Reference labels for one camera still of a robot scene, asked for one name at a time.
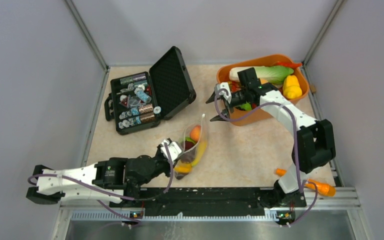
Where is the yellow bell pepper toy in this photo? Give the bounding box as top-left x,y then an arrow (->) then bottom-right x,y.
174,162 -> 193,174

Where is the dark purple fruit toy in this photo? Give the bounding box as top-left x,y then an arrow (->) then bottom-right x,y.
180,141 -> 196,163

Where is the green apple toy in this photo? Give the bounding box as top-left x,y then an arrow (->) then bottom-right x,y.
184,137 -> 196,144

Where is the clear dotted zip bag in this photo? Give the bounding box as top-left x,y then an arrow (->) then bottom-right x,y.
174,113 -> 209,180

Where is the peach toy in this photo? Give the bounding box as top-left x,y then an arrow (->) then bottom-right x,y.
189,125 -> 202,142

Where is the yellow banana toy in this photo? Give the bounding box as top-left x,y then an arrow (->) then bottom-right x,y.
191,141 -> 208,167

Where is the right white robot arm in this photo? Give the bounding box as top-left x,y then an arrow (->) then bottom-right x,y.
206,67 -> 336,208

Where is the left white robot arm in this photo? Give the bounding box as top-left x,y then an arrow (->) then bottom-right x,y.
26,138 -> 184,207

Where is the green white cabbage toy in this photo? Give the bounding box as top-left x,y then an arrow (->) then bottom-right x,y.
229,65 -> 294,85

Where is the yellow pear toy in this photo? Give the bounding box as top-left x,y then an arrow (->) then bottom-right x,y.
282,75 -> 303,100

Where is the black open case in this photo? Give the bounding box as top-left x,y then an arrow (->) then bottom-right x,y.
104,46 -> 197,135

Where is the red chili toy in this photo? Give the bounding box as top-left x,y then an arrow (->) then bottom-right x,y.
274,62 -> 303,69

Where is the orange carrot toy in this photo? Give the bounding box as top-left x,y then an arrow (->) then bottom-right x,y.
274,165 -> 336,197

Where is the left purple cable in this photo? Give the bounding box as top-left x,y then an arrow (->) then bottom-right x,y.
27,143 -> 176,228

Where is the purple cable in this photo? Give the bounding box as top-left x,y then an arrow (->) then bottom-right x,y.
213,88 -> 319,227
27,143 -> 176,228

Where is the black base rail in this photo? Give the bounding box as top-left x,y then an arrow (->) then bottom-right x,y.
109,187 -> 307,217

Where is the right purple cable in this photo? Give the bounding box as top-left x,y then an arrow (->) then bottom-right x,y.
213,88 -> 319,227

